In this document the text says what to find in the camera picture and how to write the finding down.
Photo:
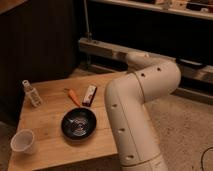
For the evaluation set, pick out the black frying pan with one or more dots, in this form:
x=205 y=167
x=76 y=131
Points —
x=78 y=124

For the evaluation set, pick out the orange carrot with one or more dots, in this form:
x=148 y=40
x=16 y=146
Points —
x=74 y=97

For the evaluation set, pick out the wall shelf with items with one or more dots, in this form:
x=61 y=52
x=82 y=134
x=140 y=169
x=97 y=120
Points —
x=165 y=8

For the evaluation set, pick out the wooden table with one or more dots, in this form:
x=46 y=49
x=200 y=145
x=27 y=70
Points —
x=53 y=149

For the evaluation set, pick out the clear spray bottle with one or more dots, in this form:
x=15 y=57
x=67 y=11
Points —
x=32 y=93

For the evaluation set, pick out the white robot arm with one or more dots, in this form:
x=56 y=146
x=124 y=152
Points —
x=125 y=97

